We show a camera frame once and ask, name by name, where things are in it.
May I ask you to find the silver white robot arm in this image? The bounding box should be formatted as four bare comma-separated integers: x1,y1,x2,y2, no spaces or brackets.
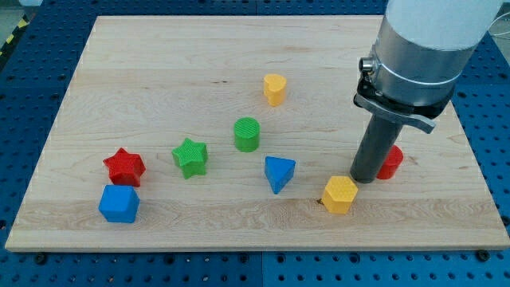
359,0,503,107

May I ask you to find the yellow heart block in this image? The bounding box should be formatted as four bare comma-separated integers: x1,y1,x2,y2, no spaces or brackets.
264,73,287,107

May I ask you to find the green cylinder block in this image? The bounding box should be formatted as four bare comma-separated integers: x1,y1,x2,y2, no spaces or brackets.
233,117,261,152

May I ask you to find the blue triangle block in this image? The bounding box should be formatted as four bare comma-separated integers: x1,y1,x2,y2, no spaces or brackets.
265,156,296,195

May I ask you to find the green star block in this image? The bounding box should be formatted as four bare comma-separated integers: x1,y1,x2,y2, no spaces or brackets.
171,138,208,179

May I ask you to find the light wooden board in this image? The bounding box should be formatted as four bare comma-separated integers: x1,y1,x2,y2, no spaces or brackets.
5,16,509,252

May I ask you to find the yellow hexagon block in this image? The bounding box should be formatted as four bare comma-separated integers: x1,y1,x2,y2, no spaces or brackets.
321,176,358,214

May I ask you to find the dark grey cylindrical pointer tool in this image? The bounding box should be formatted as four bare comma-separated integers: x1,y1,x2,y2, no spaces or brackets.
350,115,402,183

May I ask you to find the red star block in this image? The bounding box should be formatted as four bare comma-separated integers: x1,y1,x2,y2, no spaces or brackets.
103,147,146,187

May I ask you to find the red block behind pointer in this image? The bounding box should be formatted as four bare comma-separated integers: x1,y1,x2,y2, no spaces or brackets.
376,145,404,179

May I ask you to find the blue cube block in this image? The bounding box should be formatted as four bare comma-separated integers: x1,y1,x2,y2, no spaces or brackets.
98,185,139,223

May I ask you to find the black mounting bracket with lever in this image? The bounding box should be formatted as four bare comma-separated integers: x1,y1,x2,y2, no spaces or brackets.
353,77,453,134

